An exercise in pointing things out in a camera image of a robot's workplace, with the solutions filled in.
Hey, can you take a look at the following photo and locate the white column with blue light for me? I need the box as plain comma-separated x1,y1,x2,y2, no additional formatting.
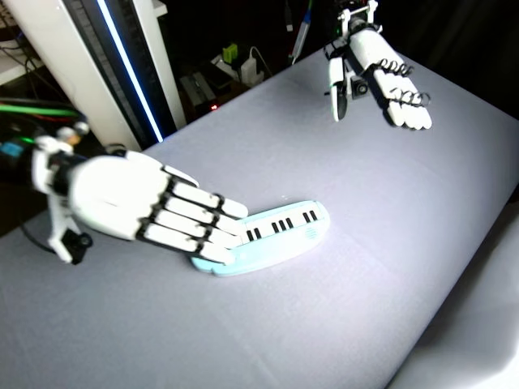
3,0,187,151

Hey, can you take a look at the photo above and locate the grey table cloth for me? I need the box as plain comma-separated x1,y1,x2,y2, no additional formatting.
0,48,519,389

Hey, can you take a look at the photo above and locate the black wrist camera white bracket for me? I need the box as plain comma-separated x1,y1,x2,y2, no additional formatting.
46,190,94,265
350,79,370,100

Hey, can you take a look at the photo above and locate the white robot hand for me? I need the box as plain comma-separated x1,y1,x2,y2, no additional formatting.
66,149,249,267
326,30,433,131

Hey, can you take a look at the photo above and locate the black electronics box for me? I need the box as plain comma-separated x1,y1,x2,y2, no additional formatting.
180,71,218,110

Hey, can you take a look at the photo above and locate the green cable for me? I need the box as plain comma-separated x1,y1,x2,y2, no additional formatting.
0,103,80,121

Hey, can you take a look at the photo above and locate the blue and white tool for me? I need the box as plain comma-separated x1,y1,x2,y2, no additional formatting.
290,7,313,64

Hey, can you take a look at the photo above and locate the teal toy piano keyboard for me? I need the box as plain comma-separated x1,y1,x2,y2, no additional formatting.
189,199,332,277

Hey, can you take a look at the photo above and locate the white shelf board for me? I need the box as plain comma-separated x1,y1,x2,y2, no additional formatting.
0,50,44,86

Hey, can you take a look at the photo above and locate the white power adapter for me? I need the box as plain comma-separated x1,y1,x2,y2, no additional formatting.
238,56,264,84

